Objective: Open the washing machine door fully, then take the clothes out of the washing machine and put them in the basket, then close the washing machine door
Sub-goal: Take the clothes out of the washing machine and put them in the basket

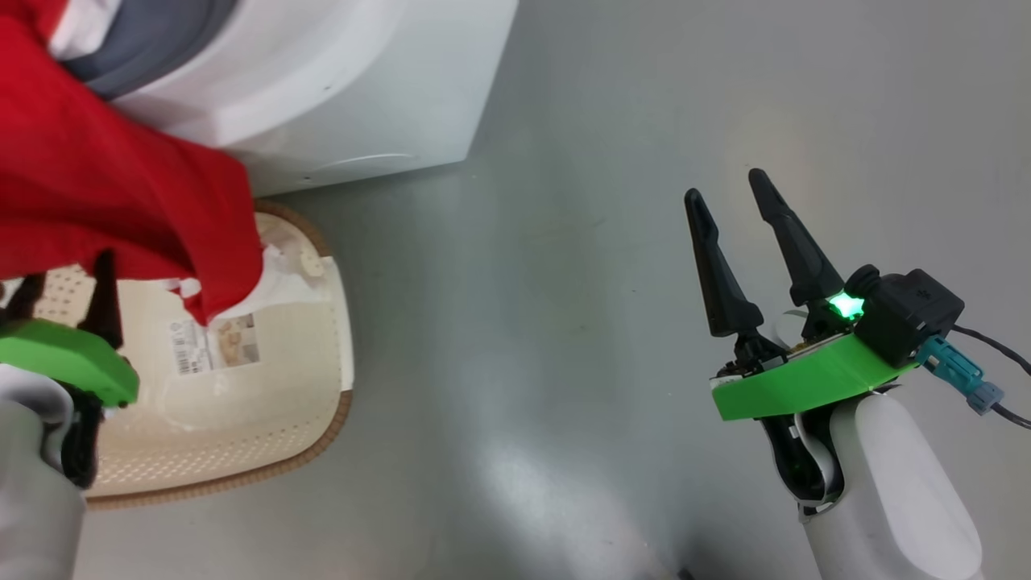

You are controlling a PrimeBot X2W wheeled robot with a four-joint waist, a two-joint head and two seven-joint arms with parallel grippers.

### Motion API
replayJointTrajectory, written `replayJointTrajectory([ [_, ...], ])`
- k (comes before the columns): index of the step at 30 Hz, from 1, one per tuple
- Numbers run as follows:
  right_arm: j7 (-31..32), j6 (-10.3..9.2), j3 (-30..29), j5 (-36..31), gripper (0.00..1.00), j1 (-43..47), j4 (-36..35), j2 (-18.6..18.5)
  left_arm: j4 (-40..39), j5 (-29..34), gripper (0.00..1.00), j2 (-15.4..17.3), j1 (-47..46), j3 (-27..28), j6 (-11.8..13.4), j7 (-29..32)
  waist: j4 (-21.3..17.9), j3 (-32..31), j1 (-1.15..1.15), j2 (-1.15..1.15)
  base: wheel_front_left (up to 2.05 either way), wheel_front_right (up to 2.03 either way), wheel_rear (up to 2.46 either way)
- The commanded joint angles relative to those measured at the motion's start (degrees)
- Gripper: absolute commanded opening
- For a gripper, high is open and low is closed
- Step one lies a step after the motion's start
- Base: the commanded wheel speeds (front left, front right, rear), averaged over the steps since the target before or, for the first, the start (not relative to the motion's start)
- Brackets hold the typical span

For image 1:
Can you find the cream perforated laundry basket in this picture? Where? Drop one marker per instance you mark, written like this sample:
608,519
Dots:
266,387

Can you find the white washing machine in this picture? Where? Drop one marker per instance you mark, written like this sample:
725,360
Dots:
354,89

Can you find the paper basket label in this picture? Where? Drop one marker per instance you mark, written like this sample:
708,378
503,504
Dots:
229,342

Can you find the grey rubber door gasket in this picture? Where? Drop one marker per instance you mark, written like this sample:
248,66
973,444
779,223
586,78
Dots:
153,36

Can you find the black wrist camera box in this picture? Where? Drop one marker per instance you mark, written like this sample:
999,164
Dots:
910,310

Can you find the red and white garment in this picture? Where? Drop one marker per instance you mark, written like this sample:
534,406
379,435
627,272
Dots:
89,177

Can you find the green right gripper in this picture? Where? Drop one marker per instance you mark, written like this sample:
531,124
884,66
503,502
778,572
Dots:
805,383

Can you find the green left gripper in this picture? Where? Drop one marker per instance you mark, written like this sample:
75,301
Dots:
64,354

